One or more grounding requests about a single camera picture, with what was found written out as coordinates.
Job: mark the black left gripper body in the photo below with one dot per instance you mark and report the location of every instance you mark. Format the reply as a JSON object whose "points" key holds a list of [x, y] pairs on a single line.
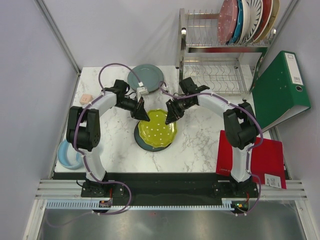
{"points": [[129, 105]]}

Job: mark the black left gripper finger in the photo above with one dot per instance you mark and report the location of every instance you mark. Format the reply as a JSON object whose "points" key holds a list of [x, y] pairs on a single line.
{"points": [[139, 107], [141, 116]]}

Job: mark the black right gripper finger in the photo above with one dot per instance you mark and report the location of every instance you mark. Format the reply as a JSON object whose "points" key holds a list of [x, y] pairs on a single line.
{"points": [[170, 106], [173, 116]]}

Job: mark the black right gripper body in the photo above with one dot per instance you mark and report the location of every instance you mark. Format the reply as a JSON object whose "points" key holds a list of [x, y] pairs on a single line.
{"points": [[182, 104]]}

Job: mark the green polka dot plate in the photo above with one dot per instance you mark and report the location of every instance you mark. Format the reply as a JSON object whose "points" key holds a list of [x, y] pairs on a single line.
{"points": [[158, 116]]}

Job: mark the dark plate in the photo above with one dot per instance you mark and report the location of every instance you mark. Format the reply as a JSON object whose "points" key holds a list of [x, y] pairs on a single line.
{"points": [[142, 143]]}

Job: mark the blue polka dot plate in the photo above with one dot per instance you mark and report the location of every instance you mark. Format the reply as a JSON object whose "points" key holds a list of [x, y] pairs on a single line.
{"points": [[239, 25]]}

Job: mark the brown-rimmed petal pattern plate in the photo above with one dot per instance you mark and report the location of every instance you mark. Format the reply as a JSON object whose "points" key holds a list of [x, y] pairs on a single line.
{"points": [[246, 21]]}

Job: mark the white plate with blue stripes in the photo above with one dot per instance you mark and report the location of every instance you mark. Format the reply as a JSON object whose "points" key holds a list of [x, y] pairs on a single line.
{"points": [[255, 16]]}

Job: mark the red plate with teal flower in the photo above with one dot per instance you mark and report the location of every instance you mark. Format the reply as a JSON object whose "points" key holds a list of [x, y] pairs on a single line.
{"points": [[265, 17]]}

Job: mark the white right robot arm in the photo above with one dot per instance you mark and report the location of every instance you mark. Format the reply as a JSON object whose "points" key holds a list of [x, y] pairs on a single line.
{"points": [[241, 128]]}

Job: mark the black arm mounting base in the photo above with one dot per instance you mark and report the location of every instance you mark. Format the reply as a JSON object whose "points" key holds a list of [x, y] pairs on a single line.
{"points": [[171, 187]]}

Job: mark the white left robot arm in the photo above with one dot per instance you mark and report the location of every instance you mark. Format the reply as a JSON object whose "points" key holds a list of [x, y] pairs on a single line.
{"points": [[84, 128]]}

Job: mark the steel two-tier dish rack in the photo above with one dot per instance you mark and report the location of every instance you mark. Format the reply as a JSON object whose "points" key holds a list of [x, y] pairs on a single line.
{"points": [[228, 69]]}

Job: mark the grey-blue ceramic plate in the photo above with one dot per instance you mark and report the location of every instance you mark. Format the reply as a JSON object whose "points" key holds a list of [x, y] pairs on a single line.
{"points": [[150, 75]]}

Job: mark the pink cube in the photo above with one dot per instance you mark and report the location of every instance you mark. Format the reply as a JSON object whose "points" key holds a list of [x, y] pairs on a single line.
{"points": [[85, 99]]}

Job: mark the light blue headphones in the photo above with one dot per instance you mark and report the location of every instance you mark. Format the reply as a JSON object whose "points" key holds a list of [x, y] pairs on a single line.
{"points": [[71, 160]]}

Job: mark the red folder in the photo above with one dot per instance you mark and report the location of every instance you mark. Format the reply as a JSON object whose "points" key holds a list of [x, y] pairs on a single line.
{"points": [[267, 161]]}

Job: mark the green lever arch binder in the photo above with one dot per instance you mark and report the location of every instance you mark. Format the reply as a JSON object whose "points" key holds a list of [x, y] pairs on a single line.
{"points": [[280, 93]]}

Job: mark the cream plate with bird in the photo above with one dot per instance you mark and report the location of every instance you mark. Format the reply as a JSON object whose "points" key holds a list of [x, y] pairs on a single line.
{"points": [[271, 22]]}

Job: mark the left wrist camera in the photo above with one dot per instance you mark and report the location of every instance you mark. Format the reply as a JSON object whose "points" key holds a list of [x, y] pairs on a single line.
{"points": [[121, 87]]}

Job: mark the white slotted cable duct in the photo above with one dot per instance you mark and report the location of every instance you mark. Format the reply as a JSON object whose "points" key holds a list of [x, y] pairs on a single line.
{"points": [[96, 204]]}

